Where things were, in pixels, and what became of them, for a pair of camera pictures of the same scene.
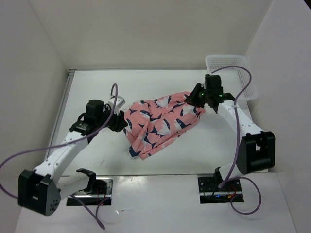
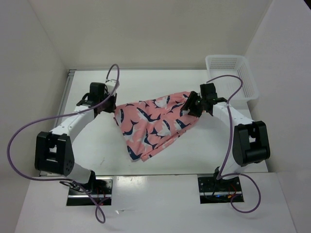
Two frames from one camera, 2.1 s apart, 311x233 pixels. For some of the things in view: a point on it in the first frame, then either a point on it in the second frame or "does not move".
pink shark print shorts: x=151 y=124 does not move
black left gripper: x=120 y=123 -> x=112 y=108
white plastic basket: x=234 y=80 does not move
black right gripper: x=192 y=99 -> x=193 y=97
